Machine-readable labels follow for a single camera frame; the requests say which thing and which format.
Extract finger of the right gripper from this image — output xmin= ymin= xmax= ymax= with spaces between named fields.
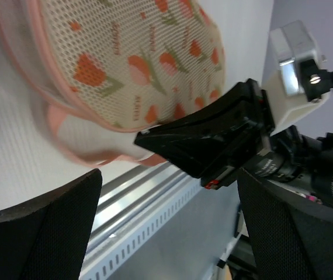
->
xmin=134 ymin=79 xmax=260 ymax=152
xmin=145 ymin=125 xmax=265 ymax=179

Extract floral mesh laundry bag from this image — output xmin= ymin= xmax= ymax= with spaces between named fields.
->
xmin=0 ymin=1 xmax=226 ymax=167

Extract white slotted cable duct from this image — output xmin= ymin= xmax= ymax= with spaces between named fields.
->
xmin=79 ymin=178 xmax=202 ymax=279

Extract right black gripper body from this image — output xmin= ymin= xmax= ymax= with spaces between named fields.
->
xmin=200 ymin=81 xmax=280 ymax=190

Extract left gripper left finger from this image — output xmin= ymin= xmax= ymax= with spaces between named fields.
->
xmin=0 ymin=169 xmax=102 ymax=279

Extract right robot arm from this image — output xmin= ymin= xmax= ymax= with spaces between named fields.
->
xmin=134 ymin=79 xmax=333 ymax=206

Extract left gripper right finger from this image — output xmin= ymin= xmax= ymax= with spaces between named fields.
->
xmin=237 ymin=170 xmax=333 ymax=279

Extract aluminium front rail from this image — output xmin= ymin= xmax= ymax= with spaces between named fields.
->
xmin=86 ymin=163 xmax=190 ymax=254

